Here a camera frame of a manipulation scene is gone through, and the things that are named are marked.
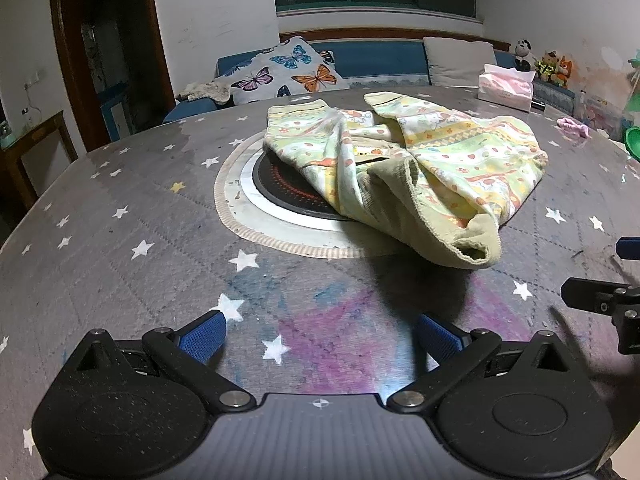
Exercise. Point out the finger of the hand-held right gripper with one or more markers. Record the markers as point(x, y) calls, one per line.
point(629, 248)
point(585, 292)

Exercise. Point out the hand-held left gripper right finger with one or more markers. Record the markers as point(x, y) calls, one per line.
point(439, 337)

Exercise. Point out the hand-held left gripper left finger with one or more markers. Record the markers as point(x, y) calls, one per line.
point(202, 336)

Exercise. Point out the patterned children's pants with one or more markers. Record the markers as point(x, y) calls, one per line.
point(450, 160)

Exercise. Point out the green plastic bowl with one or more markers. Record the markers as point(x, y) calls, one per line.
point(634, 142)

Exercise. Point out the pink scrunchie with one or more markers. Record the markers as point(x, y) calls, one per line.
point(572, 126)

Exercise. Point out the clear plastic box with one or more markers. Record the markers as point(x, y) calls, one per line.
point(597, 112)

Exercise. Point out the grey star tablecloth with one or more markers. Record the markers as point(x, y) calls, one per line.
point(150, 185)

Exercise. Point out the small black box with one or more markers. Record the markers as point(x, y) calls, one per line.
point(538, 105)

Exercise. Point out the round black induction cooktop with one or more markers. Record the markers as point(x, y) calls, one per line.
point(285, 185)

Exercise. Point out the orange fox plush toy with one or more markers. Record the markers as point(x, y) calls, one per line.
point(564, 70)

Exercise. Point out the bear plush toy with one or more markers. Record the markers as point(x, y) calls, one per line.
point(548, 67)

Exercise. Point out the pink tissue pack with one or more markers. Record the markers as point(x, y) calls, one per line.
point(502, 87)

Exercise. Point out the panda plush toy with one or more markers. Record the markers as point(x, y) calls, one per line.
point(524, 52)

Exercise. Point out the blue framed board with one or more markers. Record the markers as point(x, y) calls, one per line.
point(117, 110)

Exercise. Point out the white lace cloth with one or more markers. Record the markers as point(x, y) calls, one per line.
point(205, 91)

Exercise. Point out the plain grey pillow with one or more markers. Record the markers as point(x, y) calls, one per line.
point(460, 62)

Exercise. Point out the wooden side table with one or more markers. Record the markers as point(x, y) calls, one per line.
point(30, 145)

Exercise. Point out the butterfly print pillow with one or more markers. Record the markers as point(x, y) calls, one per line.
point(280, 75)

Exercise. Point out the blue sofa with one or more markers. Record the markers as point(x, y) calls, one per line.
point(375, 60)

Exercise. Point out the wooden door frame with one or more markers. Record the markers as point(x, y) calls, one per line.
point(60, 35)

